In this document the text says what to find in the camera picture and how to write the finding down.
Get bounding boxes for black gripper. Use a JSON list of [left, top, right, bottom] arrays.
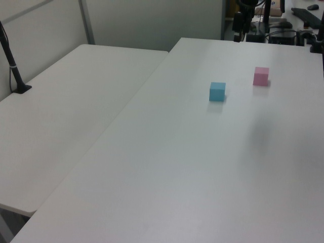
[[232, 0, 259, 43]]

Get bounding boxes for blue cube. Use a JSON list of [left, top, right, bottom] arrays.
[[209, 82, 226, 102]]

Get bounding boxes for pink cube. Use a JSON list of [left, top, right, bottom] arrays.
[[253, 66, 270, 87]]

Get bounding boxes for yellow and grey cabinet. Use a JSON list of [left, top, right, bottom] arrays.
[[221, 0, 236, 41]]

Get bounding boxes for black monitor stand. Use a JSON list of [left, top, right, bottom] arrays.
[[258, 0, 273, 35]]

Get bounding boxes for brown cardboard box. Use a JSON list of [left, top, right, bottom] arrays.
[[255, 0, 285, 17]]

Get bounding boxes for black electronics box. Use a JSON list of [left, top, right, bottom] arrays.
[[268, 30, 297, 46]]

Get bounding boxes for black keyboard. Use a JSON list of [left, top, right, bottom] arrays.
[[291, 7, 322, 29]]

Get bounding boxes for black pole with table clamp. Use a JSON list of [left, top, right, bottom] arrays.
[[309, 15, 324, 54]]

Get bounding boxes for white rounded-corner table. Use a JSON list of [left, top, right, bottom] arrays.
[[0, 44, 170, 218]]

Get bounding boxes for grey metal partition post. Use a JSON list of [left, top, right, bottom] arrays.
[[78, 0, 96, 46]]

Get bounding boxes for black camera pole with base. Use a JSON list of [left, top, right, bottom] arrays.
[[0, 20, 32, 95]]

